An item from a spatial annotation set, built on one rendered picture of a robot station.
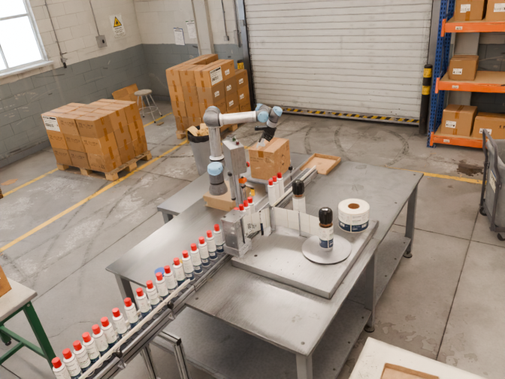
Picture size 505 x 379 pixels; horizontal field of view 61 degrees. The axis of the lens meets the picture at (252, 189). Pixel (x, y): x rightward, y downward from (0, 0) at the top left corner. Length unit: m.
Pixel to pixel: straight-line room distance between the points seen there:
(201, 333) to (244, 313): 0.86
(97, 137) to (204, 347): 3.68
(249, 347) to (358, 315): 0.81
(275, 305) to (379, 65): 5.10
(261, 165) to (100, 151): 3.04
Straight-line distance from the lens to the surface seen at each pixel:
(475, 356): 3.48
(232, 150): 2.75
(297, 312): 2.42
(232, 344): 3.14
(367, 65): 7.02
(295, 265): 2.63
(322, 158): 4.04
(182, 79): 6.90
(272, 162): 3.56
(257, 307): 2.46
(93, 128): 6.04
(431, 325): 3.60
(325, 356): 3.01
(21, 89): 8.06
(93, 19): 8.93
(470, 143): 6.28
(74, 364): 2.23
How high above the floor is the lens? 2.53
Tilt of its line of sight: 28 degrees down
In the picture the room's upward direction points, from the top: 7 degrees counter-clockwise
